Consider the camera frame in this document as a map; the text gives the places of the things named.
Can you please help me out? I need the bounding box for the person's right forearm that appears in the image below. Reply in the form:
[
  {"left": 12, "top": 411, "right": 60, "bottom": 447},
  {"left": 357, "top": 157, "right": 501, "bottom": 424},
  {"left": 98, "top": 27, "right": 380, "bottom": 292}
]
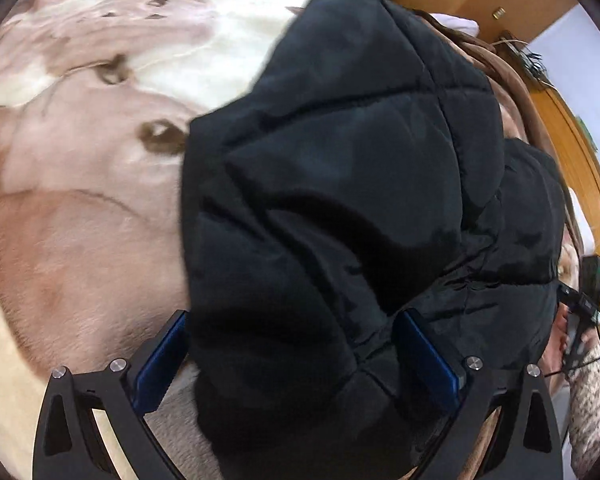
[{"left": 566, "top": 330, "right": 600, "bottom": 467}]

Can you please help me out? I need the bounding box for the white pillow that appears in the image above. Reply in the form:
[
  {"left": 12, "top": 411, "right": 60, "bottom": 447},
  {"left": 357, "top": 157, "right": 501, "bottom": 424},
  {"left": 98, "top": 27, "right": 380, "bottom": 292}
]
[{"left": 432, "top": 10, "right": 482, "bottom": 37}]

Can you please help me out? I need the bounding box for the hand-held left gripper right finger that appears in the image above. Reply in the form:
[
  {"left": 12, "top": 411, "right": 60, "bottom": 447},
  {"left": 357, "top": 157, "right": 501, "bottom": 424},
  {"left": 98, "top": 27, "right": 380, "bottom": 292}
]
[{"left": 392, "top": 308, "right": 566, "bottom": 480}]

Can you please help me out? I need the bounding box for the wooden headboard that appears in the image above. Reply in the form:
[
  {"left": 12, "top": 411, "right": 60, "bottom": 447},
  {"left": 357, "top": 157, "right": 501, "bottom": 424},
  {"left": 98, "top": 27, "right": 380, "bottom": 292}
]
[{"left": 392, "top": 0, "right": 600, "bottom": 333}]

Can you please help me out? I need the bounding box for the black padded jacket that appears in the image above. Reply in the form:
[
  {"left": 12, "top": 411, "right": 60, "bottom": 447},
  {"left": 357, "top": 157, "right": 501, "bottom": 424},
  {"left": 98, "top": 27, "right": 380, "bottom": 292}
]
[{"left": 180, "top": 0, "right": 567, "bottom": 480}]

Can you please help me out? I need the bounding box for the person's right hand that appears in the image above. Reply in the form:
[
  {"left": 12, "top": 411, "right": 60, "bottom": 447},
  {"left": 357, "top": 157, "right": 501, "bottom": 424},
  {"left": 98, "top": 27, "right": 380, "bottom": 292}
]
[{"left": 549, "top": 305, "right": 588, "bottom": 367}]

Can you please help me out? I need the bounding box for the pink and cream printed blanket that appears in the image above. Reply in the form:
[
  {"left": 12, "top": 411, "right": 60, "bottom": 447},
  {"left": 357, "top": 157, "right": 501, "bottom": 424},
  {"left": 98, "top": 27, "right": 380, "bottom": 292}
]
[{"left": 0, "top": 0, "right": 583, "bottom": 480}]

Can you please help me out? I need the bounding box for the small wall shelf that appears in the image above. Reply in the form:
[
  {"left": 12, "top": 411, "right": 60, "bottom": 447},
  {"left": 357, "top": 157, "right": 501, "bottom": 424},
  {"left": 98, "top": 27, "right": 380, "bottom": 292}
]
[{"left": 497, "top": 35, "right": 552, "bottom": 87}]

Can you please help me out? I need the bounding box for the brown fleece blanket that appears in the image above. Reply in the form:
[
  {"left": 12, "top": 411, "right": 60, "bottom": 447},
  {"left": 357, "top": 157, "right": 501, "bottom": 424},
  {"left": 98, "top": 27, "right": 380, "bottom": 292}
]
[{"left": 420, "top": 10, "right": 581, "bottom": 243}]

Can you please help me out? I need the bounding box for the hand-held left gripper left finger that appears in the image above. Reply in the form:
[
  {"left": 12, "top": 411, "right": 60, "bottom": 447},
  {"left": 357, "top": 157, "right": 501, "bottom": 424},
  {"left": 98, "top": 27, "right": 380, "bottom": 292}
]
[{"left": 32, "top": 310, "right": 189, "bottom": 480}]

